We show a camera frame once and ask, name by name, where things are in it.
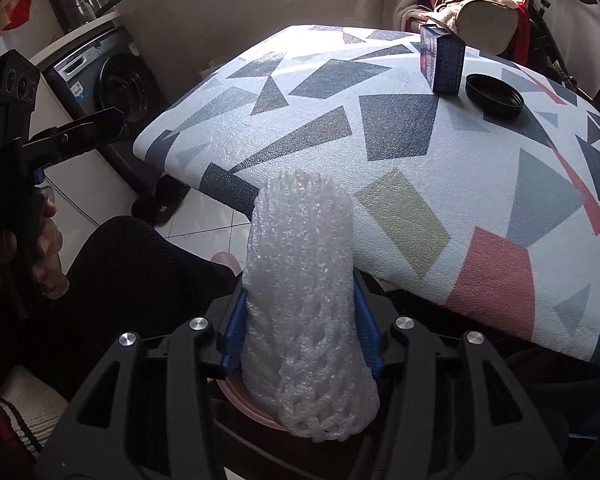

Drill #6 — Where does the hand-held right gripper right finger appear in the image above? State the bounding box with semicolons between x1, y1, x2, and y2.
352;270;567;480

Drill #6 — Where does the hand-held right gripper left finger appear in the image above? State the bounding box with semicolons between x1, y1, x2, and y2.
35;287;249;480

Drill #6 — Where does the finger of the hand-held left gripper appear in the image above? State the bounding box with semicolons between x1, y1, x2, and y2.
22;106;131;173

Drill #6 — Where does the brown round waste bin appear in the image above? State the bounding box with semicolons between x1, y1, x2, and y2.
209;376;387;480

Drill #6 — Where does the white foam fruit net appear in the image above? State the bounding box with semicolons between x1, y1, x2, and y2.
240;169;382;443

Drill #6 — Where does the person's left hand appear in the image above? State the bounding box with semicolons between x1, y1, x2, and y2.
0;187;72;302

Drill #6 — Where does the grey washing machine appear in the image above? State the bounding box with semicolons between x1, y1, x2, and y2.
42;27;163;196

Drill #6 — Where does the black slipper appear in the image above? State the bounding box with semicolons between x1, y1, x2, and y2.
131;175;192;227

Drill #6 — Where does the person's left leg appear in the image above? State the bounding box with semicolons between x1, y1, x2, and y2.
62;215;243;401

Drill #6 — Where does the geometric patterned tablecloth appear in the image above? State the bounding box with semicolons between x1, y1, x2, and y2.
132;24;600;363

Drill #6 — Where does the white knitted sweater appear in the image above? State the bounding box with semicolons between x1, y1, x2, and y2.
0;364;72;461

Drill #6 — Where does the black round lid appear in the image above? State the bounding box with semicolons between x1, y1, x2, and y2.
465;73;525;120

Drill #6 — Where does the red and blue cardboard box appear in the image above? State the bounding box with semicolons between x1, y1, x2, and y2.
419;24;466;96

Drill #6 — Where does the white fleece blanket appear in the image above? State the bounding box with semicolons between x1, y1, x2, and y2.
384;0;431;32

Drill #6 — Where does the pile of clothes on chair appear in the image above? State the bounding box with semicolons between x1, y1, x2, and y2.
400;0;533;56

